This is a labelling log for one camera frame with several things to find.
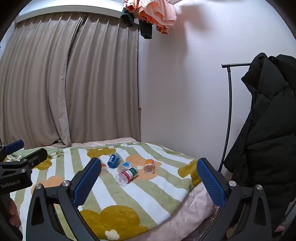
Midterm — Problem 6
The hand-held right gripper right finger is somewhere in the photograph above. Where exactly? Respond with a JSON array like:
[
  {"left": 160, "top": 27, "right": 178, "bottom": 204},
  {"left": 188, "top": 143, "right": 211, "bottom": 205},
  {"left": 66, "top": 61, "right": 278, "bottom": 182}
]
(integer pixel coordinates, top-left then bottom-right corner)
[{"left": 196, "top": 158, "right": 273, "bottom": 241}]

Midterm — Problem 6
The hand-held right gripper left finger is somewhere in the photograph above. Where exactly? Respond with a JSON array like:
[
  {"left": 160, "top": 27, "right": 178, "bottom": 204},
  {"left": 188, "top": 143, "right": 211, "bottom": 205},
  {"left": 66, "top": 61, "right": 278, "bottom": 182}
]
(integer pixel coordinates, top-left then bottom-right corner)
[{"left": 25, "top": 158, "right": 102, "bottom": 241}]

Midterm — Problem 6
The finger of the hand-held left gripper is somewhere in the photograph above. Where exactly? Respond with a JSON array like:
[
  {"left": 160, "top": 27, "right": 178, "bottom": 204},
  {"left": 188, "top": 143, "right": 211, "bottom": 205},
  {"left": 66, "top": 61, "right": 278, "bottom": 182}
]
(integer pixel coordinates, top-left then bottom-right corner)
[
  {"left": 0, "top": 148, "right": 48, "bottom": 171},
  {"left": 0, "top": 140, "right": 25, "bottom": 161}
]

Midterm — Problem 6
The clear cup red green label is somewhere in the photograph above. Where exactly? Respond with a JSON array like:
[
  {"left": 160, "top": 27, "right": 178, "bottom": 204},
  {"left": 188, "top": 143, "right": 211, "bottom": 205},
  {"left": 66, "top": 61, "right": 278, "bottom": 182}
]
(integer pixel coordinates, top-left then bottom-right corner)
[{"left": 115, "top": 166, "right": 139, "bottom": 187}]

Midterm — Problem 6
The small clear cup blue label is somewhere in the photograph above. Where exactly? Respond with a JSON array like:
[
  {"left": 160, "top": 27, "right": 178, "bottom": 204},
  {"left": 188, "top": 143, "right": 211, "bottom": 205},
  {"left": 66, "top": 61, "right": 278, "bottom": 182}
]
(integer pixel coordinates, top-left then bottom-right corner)
[{"left": 117, "top": 161, "right": 132, "bottom": 173}]

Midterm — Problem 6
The person's left hand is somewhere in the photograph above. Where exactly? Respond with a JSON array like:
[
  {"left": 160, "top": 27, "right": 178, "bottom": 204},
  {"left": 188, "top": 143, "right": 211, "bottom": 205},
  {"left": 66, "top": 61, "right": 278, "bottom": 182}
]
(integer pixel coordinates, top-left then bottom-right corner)
[{"left": 8, "top": 199, "right": 22, "bottom": 229}]

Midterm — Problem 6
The striped flower print blanket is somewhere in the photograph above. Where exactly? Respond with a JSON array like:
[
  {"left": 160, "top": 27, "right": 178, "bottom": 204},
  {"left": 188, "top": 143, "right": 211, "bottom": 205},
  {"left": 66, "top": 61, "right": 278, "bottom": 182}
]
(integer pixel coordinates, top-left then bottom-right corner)
[{"left": 5, "top": 142, "right": 204, "bottom": 241}]

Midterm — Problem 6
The beige curtain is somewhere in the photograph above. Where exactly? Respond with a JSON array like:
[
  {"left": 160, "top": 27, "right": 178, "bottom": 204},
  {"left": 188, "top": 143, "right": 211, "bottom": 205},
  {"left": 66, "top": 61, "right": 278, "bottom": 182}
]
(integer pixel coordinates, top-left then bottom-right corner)
[
  {"left": 65, "top": 14, "right": 142, "bottom": 146},
  {"left": 0, "top": 13, "right": 82, "bottom": 150}
]

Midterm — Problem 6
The black puffer jacket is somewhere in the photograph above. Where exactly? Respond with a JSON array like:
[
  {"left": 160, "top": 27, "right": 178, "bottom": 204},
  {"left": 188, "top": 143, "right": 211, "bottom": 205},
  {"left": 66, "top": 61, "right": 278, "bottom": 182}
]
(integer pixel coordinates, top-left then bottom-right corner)
[{"left": 223, "top": 53, "right": 296, "bottom": 232}]

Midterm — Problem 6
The black clothes rack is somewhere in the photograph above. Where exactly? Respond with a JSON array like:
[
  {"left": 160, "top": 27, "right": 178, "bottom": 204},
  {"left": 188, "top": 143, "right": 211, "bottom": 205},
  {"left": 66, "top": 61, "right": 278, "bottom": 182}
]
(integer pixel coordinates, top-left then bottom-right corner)
[{"left": 218, "top": 63, "right": 253, "bottom": 172}]

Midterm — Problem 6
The white curtain box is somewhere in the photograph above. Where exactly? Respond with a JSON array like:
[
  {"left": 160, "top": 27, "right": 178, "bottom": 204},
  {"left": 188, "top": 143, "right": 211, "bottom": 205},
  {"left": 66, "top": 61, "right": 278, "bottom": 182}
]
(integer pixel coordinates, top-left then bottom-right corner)
[{"left": 14, "top": 0, "right": 130, "bottom": 24}]

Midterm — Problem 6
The dark hanging sock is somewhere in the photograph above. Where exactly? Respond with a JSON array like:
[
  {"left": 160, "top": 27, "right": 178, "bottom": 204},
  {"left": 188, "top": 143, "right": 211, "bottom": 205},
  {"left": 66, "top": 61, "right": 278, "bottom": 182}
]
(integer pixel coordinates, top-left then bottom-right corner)
[
  {"left": 139, "top": 20, "right": 153, "bottom": 40},
  {"left": 120, "top": 8, "right": 136, "bottom": 28}
]

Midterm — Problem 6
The orange hanging garment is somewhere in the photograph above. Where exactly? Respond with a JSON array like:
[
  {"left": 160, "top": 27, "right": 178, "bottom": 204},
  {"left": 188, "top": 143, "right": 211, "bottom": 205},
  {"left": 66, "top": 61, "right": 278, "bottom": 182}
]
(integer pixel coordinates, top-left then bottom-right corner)
[{"left": 125, "top": 0, "right": 177, "bottom": 36}]

